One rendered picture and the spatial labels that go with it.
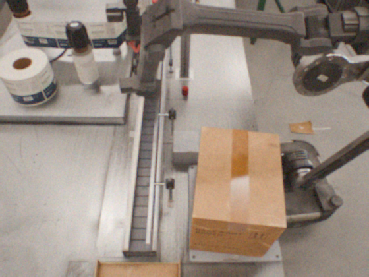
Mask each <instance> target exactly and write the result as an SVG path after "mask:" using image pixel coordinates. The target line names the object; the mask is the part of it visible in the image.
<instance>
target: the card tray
mask: <svg viewBox="0 0 369 277"><path fill-rule="evenodd" d="M180 271H181V260H179V262H99V260H98V259H97V261H96V267H95V272H94V277H180Z"/></svg>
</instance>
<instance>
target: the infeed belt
mask: <svg viewBox="0 0 369 277"><path fill-rule="evenodd" d="M162 78H163V61H162V65H161V80H162ZM160 109H161V96H160V97H159V113H160ZM155 110H156V97H155V98H149V97H144V106H143V112H142V124H141V130H140V148H139V155H138V166H137V172H136V185H135V190H134V202H133V209H132V220H131V233H130V244H129V250H125V252H152V245H153V240H152V239H153V234H154V214H155V192H156V186H154V200H153V210H152V229H151V240H150V245H146V230H147V221H148V205H149V196H150V179H151V170H152V153H153V143H154V118H155ZM159 120H160V116H158V123H157V142H156V161H155V172H154V182H156V172H157V151H158V141H159Z"/></svg>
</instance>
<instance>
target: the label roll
mask: <svg viewBox="0 0 369 277"><path fill-rule="evenodd" d="M0 79H1V80H2V81H3V83H4V85H5V88H6V89H7V90H8V91H9V94H10V95H11V98H12V99H13V100H14V101H15V102H16V103H18V104H20V105H23V106H35V105H38V104H42V103H44V102H46V101H48V100H49V99H50V98H52V96H53V95H54V94H55V93H56V91H57V89H58V83H57V81H56V78H55V76H54V72H53V70H52V68H51V65H50V63H49V61H48V59H47V55H46V54H45V53H44V52H43V51H40V50H39V49H34V48H23V49H17V50H15V51H12V52H10V53H9V54H7V55H6V56H4V57H3V58H2V59H1V60H0Z"/></svg>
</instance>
